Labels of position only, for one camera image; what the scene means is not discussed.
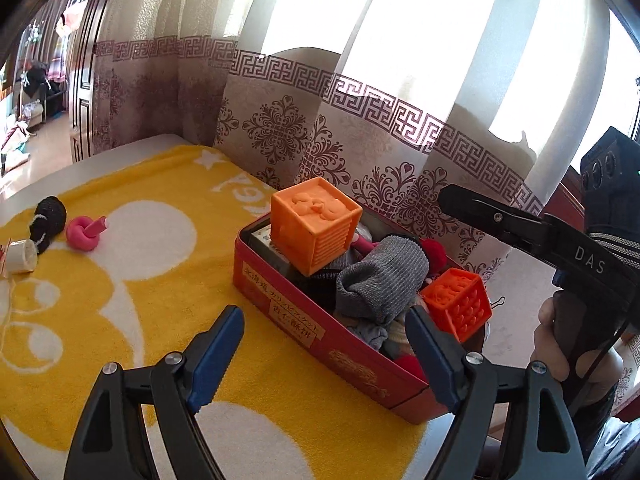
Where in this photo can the light orange toy cube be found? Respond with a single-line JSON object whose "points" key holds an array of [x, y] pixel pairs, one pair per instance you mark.
{"points": [[315, 230]]}

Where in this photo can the cream multicoloured knit hat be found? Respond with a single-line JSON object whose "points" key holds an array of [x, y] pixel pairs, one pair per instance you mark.
{"points": [[398, 337]]}

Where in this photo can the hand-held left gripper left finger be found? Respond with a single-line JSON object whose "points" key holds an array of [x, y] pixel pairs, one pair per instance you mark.
{"points": [[215, 360]]}

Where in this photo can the blue-grey rolled sock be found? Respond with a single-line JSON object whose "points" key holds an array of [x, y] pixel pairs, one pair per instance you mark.
{"points": [[369, 335]]}

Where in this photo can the white tape roll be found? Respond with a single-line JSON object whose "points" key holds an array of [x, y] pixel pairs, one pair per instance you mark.
{"points": [[20, 257]]}

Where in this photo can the small pink toy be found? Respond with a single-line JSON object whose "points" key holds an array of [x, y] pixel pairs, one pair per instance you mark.
{"points": [[361, 245]]}

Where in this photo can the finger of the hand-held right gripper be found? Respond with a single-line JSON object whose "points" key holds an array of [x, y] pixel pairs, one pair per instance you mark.
{"points": [[490, 217]]}

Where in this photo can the red metal tin container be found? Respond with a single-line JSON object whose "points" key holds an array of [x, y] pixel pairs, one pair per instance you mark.
{"points": [[300, 310]]}

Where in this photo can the dark wooden door frame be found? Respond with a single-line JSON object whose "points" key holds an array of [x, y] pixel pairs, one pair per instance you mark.
{"points": [[82, 85]]}

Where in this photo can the sofa with dark clothes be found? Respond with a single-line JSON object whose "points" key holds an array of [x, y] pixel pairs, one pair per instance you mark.
{"points": [[37, 87]]}

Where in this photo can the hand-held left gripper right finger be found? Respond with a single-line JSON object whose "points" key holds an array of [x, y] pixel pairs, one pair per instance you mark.
{"points": [[428, 355]]}

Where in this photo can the white and teal bag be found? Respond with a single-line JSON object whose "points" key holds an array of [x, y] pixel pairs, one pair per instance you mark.
{"points": [[14, 140]]}

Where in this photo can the person's right hand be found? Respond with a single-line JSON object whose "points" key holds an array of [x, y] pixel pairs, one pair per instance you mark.
{"points": [[547, 342]]}

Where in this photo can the red fluffy pompom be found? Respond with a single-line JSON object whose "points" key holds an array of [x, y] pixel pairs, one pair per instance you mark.
{"points": [[436, 259]]}

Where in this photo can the yellow and white blanket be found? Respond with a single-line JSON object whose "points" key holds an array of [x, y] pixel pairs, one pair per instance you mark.
{"points": [[150, 285]]}

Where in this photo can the cream curtain with maroon pattern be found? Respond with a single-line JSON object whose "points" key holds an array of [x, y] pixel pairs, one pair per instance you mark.
{"points": [[400, 35]]}

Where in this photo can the deep orange toy cube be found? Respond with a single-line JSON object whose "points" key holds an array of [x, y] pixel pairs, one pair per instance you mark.
{"points": [[455, 305]]}

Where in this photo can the reddish wooden furniture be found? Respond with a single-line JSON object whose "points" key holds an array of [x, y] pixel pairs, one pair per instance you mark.
{"points": [[570, 195]]}

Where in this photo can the grey sock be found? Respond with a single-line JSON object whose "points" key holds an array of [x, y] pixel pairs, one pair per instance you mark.
{"points": [[380, 270]]}

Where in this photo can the black sock ball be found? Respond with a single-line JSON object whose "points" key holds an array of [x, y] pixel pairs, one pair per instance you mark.
{"points": [[50, 215]]}

